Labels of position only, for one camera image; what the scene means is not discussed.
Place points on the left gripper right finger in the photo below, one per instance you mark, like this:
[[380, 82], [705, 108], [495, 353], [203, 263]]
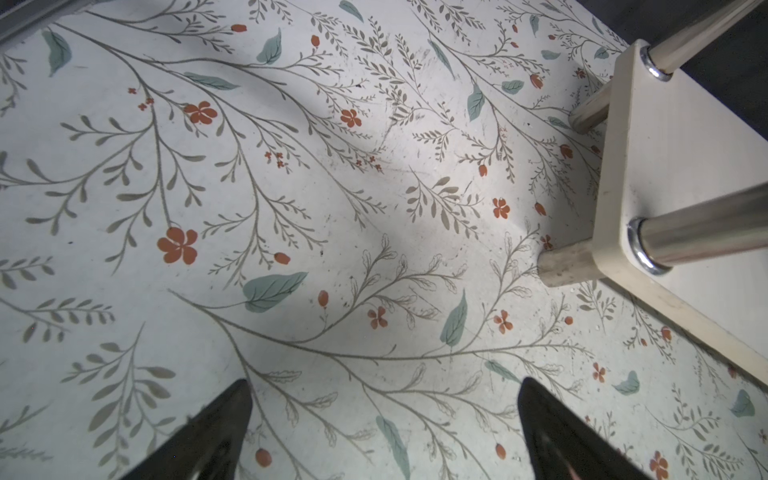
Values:
[[561, 445]]

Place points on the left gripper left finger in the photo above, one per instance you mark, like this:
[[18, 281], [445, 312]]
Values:
[[208, 446]]

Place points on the white two-tier shelf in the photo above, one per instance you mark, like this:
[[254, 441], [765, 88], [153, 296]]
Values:
[[681, 211]]

